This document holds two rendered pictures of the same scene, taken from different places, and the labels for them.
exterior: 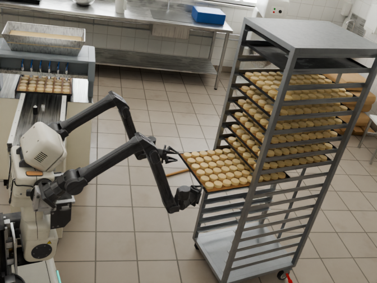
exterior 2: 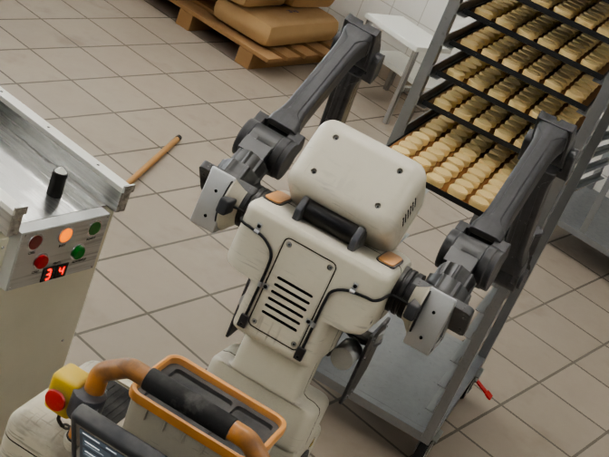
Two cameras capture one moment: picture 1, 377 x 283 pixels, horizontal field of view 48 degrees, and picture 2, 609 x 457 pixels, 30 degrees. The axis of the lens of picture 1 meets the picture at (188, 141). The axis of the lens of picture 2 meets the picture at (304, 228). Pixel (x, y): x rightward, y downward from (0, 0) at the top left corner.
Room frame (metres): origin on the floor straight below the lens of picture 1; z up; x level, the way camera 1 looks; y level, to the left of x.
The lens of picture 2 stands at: (0.40, 1.99, 1.98)
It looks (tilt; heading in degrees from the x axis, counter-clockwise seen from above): 26 degrees down; 316
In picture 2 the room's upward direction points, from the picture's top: 22 degrees clockwise
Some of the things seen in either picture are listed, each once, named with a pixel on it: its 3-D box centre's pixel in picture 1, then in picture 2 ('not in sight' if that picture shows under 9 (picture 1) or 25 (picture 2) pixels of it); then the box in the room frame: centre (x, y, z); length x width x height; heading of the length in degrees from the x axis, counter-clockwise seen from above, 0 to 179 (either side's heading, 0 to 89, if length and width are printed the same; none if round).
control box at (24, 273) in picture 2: not in sight; (54, 247); (2.15, 0.92, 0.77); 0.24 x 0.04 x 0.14; 108
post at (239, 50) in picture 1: (217, 145); (402, 122); (2.43, -0.19, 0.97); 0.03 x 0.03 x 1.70; 31
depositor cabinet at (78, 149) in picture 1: (49, 109); not in sight; (3.43, 1.32, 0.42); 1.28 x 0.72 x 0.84; 18
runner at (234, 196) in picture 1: (242, 195); not in sight; (2.56, -0.47, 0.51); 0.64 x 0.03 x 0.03; 121
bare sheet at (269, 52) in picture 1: (307, 56); not in sight; (2.40, -0.58, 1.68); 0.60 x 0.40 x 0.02; 121
